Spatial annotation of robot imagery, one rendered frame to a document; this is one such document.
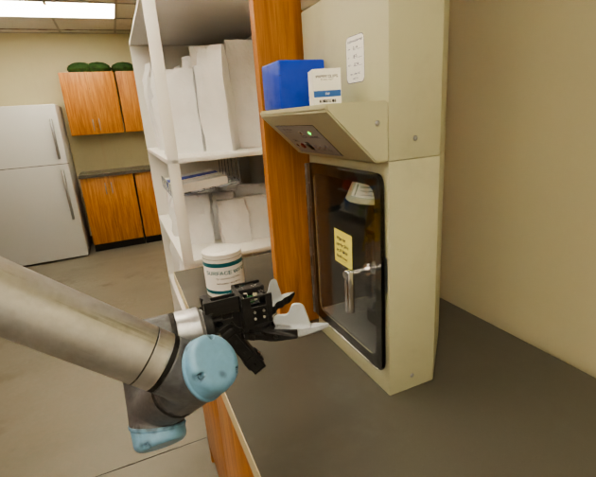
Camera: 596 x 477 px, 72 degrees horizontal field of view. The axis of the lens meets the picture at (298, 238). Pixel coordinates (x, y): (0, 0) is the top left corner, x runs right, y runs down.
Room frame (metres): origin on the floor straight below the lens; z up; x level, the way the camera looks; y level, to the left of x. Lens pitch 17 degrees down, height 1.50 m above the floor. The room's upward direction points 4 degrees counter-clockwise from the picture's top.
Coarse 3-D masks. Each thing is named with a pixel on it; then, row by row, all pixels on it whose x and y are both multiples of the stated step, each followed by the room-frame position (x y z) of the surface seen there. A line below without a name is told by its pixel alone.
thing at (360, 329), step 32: (320, 192) 0.92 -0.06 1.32; (352, 192) 0.79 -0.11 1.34; (320, 224) 0.93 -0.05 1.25; (352, 224) 0.79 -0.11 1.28; (320, 256) 0.94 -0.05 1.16; (352, 256) 0.80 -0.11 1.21; (320, 288) 0.95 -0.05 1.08; (384, 288) 0.71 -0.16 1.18; (352, 320) 0.81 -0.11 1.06; (384, 320) 0.70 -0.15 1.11; (384, 352) 0.70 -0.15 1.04
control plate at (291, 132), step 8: (280, 128) 0.91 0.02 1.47; (288, 128) 0.87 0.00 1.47; (296, 128) 0.83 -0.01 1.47; (304, 128) 0.80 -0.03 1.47; (312, 128) 0.76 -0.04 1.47; (288, 136) 0.93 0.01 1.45; (296, 136) 0.88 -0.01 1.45; (304, 136) 0.84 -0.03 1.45; (312, 136) 0.81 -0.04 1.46; (320, 136) 0.77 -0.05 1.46; (304, 144) 0.89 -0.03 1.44; (312, 144) 0.85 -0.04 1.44; (320, 144) 0.81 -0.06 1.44; (328, 144) 0.78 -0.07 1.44; (320, 152) 0.86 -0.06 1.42; (328, 152) 0.82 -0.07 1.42; (336, 152) 0.79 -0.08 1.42
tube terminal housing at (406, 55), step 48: (336, 0) 0.85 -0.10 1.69; (384, 0) 0.71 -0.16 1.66; (432, 0) 0.73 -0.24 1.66; (336, 48) 0.85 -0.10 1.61; (384, 48) 0.71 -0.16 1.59; (432, 48) 0.73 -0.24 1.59; (384, 96) 0.71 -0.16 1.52; (432, 96) 0.73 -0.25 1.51; (432, 144) 0.74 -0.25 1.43; (384, 192) 0.71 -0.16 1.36; (432, 192) 0.74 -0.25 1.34; (432, 240) 0.74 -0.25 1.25; (432, 288) 0.74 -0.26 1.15; (336, 336) 0.91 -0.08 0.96; (432, 336) 0.74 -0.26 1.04; (384, 384) 0.72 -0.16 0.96
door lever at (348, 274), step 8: (368, 264) 0.74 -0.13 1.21; (344, 272) 0.72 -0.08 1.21; (352, 272) 0.72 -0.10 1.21; (360, 272) 0.73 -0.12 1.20; (368, 272) 0.74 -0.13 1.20; (344, 280) 0.73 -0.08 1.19; (352, 280) 0.72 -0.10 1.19; (344, 288) 0.73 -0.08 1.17; (352, 288) 0.72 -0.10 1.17; (352, 296) 0.72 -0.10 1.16; (352, 304) 0.72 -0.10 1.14; (352, 312) 0.72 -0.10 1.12
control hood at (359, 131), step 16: (272, 112) 0.87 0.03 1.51; (288, 112) 0.80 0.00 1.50; (304, 112) 0.74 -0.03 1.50; (320, 112) 0.68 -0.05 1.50; (336, 112) 0.66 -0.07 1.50; (352, 112) 0.67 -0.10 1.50; (368, 112) 0.68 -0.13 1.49; (384, 112) 0.70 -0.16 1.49; (320, 128) 0.74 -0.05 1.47; (336, 128) 0.69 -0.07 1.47; (352, 128) 0.67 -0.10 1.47; (368, 128) 0.68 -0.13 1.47; (384, 128) 0.70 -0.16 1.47; (336, 144) 0.75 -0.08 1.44; (352, 144) 0.69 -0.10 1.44; (368, 144) 0.68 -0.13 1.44; (384, 144) 0.70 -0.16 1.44; (368, 160) 0.70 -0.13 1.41; (384, 160) 0.70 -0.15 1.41
